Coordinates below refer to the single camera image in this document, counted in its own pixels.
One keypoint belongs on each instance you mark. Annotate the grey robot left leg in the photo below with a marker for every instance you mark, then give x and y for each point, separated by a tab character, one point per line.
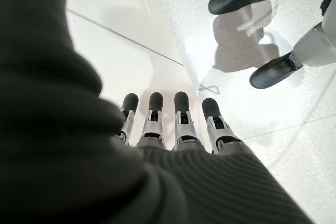
317	51

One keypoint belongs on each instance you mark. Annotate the black robot left foot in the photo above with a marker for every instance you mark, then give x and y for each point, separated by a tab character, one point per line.
270	74

